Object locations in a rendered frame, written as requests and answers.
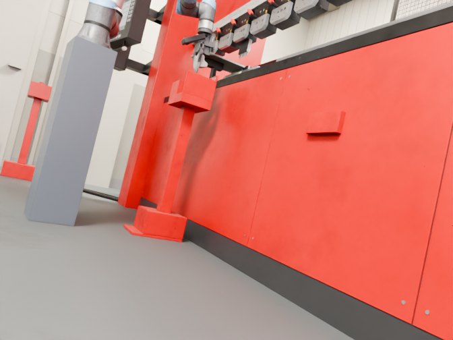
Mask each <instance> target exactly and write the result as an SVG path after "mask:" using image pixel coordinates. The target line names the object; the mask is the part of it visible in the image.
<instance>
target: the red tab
mask: <svg viewBox="0 0 453 340"><path fill-rule="evenodd" d="M345 113H346V112H344V111H329V112H322V113H310V114H309V120H308V124H307V129H306V134H341V131H342V126H343V122H344V116H345Z"/></svg>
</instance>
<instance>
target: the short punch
mask: <svg viewBox="0 0 453 340"><path fill-rule="evenodd" d="M251 43H252V40H251V39H248V40H245V41H243V42H241V45H240V48H239V58H241V57H244V56H246V55H247V54H248V52H250V48H251Z"/></svg>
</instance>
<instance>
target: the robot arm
mask: <svg viewBox="0 0 453 340"><path fill-rule="evenodd" d="M124 2H125V0H89V3H88V8H87V11H86V16H85V19H84V24H83V26H82V28H81V29H80V31H79V32H78V34H77V35H76V36H78V37H81V38H84V39H86V40H89V41H91V42H93V43H96V44H98V45H101V46H103V47H106V48H108V49H111V46H110V40H111V39H114V38H115V37H117V35H118V34H119V31H120V26H119V25H120V23H121V19H122V17H123V14H122V12H121V10H122V7H123V4H124ZM176 13H177V14H180V15H182V16H189V17H193V18H199V24H198V35H195V36H190V37H185V38H184V39H183V40H182V41H181V43H182V45H188V44H191V43H196V45H195V47H194V53H193V68H194V71H195V73H197V72H198V70H199V68H205V67H207V66H208V64H207V63H206V62H205V61H204V58H205V57H206V58H209V57H211V56H213V55H214V51H213V50H214V49H215V45H214V40H215V34H213V33H212V32H213V27H214V18H215V13H216V2H215V1H214V0H202V2H197V0H177V6H176Z"/></svg>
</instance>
